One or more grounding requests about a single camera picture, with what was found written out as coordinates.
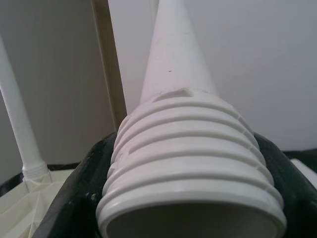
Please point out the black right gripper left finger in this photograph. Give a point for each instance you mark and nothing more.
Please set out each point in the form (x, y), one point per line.
(74, 203)

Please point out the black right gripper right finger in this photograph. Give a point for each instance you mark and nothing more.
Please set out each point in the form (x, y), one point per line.
(302, 210)

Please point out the white plastic table top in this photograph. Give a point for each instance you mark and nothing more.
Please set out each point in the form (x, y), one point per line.
(24, 210)

